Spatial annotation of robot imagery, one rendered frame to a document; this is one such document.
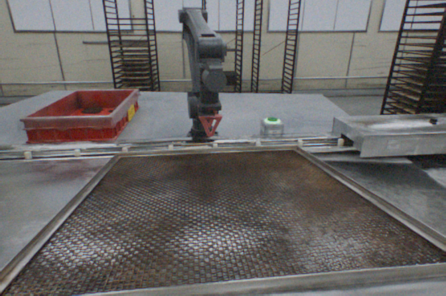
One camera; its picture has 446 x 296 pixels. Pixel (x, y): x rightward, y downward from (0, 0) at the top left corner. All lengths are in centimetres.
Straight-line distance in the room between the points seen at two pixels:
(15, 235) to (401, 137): 94
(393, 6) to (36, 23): 646
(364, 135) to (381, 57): 562
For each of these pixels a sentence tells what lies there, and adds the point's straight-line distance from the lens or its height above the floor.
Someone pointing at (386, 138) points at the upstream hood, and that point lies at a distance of 94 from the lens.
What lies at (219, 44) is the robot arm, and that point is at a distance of 75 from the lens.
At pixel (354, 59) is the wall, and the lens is 616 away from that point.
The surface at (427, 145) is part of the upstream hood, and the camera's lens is 105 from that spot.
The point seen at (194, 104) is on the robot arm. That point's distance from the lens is 91.
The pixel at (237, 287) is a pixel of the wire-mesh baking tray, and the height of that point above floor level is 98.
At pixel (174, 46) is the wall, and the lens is 518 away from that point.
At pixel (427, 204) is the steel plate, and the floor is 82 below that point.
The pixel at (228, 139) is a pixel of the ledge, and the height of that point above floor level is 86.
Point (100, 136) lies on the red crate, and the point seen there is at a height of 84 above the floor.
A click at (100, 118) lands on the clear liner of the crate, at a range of 102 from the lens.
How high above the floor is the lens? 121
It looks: 21 degrees down
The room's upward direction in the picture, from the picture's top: straight up
